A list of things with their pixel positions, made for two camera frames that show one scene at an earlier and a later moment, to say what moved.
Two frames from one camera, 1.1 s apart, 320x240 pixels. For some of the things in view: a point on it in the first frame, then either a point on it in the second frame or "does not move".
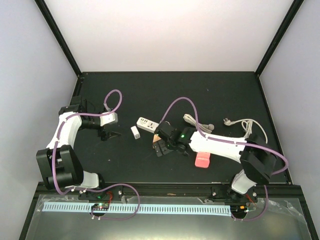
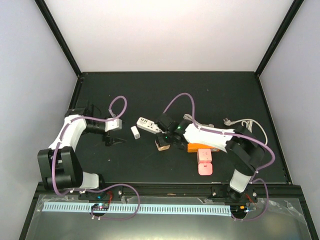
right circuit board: x=239 y=210 does not move
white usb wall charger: x=135 y=132 does not move
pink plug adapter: x=202 y=160 -> x=205 y=168
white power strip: x=147 y=124 does not move
